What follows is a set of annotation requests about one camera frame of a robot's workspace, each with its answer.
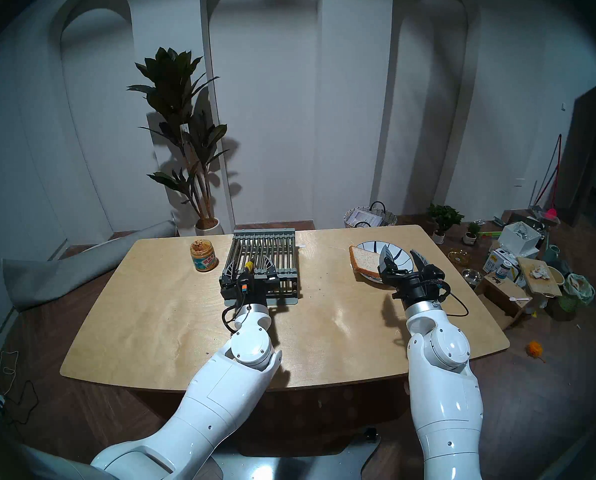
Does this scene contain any grey slatted dish rack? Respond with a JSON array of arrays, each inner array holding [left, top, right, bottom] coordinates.
[[221, 228, 300, 306]]

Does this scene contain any brown wooden box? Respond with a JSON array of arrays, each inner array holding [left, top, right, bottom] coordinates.
[[475, 272, 532, 330]]

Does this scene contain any thin floor cable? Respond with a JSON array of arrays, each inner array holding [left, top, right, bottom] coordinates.
[[0, 329, 39, 427]]

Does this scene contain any white printed carton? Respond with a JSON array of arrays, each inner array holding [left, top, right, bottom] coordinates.
[[483, 248, 523, 285]]

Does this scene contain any white square box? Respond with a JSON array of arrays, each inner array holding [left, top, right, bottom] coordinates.
[[498, 221, 542, 259]]

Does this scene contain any wooden cutting board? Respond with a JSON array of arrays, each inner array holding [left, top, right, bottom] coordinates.
[[517, 256, 562, 298]]

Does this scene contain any tall potted leafy plant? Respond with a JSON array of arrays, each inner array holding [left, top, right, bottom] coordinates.
[[127, 47, 229, 236]]

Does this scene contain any white bread slice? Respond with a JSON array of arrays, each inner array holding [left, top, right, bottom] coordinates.
[[349, 245, 381, 280]]

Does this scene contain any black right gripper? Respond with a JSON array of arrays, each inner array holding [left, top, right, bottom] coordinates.
[[378, 246, 451, 305]]

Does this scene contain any blue striped white bowl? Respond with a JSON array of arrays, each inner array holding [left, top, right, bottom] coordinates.
[[355, 241, 413, 285]]

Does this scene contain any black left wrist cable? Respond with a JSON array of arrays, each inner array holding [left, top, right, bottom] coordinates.
[[222, 304, 251, 335]]

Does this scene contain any small bushy potted plant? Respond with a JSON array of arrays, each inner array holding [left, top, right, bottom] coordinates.
[[427, 203, 464, 245]]

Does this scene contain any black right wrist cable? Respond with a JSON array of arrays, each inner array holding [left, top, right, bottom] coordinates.
[[440, 284, 469, 317]]

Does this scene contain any open peanut butter jar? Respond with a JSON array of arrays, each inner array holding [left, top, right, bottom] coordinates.
[[190, 238, 218, 272]]

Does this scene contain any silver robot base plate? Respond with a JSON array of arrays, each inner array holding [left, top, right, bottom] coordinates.
[[213, 426, 381, 480]]

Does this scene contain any dark wooden door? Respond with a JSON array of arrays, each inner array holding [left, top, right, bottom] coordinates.
[[558, 76, 596, 225]]

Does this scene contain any wicker basket with handle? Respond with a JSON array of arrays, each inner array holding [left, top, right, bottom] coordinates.
[[343, 201, 398, 229]]

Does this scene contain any red handled broom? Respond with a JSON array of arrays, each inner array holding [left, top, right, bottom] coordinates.
[[530, 134, 562, 224]]

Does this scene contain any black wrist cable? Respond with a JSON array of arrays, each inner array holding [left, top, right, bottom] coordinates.
[[440, 284, 469, 317], [222, 304, 251, 335]]

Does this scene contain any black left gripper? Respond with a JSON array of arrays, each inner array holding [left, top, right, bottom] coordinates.
[[220, 263, 282, 310]]

